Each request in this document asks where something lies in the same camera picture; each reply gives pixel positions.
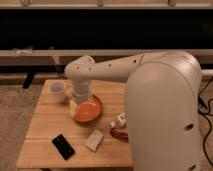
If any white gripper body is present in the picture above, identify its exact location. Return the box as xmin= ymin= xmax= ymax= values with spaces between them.
xmin=69 ymin=90 xmax=91 ymax=117

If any red-brown pepper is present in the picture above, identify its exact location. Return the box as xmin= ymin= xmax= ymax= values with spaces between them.
xmin=110 ymin=128 xmax=128 ymax=141

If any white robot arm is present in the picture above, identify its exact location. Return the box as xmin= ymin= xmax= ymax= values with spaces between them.
xmin=65 ymin=51 xmax=202 ymax=171

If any orange bowl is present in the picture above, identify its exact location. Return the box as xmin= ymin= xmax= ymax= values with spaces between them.
xmin=69 ymin=95 xmax=102 ymax=123

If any white plastic cup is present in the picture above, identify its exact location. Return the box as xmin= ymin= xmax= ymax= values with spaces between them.
xmin=49 ymin=81 xmax=66 ymax=103

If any wooden table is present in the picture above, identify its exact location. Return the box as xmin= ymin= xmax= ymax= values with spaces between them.
xmin=17 ymin=81 xmax=132 ymax=169

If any small white toy object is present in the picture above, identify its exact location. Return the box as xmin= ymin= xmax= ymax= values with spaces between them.
xmin=110 ymin=113 xmax=126 ymax=128

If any beige sponge block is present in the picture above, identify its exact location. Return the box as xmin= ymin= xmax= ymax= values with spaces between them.
xmin=85 ymin=129 xmax=104 ymax=152

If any black smartphone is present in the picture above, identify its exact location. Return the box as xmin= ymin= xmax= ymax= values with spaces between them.
xmin=52 ymin=134 xmax=75 ymax=160

